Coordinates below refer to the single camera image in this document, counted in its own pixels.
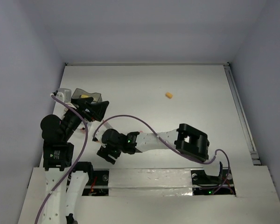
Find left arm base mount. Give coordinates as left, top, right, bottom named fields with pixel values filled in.
left=82, top=170, right=109, bottom=196

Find grey smoked plastic bin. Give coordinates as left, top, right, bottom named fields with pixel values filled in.
left=71, top=88, right=102, bottom=104

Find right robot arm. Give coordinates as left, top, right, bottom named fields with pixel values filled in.
left=93, top=124, right=223, bottom=183

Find yellow pencil-shaped highlighter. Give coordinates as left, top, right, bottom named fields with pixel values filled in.
left=81, top=94, right=90, bottom=98

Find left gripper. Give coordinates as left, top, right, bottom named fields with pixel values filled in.
left=63, top=96, right=109, bottom=139

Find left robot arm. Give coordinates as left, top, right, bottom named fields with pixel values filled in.
left=35, top=95, right=109, bottom=224

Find orange-yellow cap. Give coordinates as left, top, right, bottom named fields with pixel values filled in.
left=165, top=92, right=173, bottom=98

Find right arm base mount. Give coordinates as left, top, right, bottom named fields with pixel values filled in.
left=191, top=162, right=236, bottom=196

